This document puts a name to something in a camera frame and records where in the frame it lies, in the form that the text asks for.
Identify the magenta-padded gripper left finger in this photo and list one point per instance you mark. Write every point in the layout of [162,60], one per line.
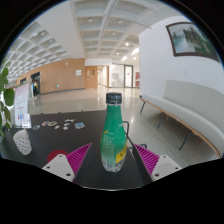
[58,165]

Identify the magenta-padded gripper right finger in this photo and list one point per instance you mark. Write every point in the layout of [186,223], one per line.
[163,166]

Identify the green plastic drink bottle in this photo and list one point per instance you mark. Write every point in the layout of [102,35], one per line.
[113,140]

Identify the flat round red coaster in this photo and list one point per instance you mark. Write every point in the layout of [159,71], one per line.
[55,154]

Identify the round colourful sticker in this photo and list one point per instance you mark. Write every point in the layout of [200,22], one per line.
[45,123]
[36,127]
[52,123]

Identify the white dotted cup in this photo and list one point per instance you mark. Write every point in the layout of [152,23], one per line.
[22,142]

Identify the blue rectangular sticker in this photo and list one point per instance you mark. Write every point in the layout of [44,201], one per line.
[79,125]

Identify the clear acrylic sign stand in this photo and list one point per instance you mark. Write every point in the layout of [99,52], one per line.
[22,105]

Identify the person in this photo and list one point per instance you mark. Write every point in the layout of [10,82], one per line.
[35,87]

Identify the green leafy potted plant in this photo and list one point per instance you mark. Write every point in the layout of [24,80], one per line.
[7,96]

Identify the framed landscape painting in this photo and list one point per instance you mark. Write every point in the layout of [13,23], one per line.
[190,40]

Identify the recessed ceiling lights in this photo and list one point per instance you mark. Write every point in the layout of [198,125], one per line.
[90,20]

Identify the long white wall bench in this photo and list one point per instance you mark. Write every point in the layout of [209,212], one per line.
[190,106]

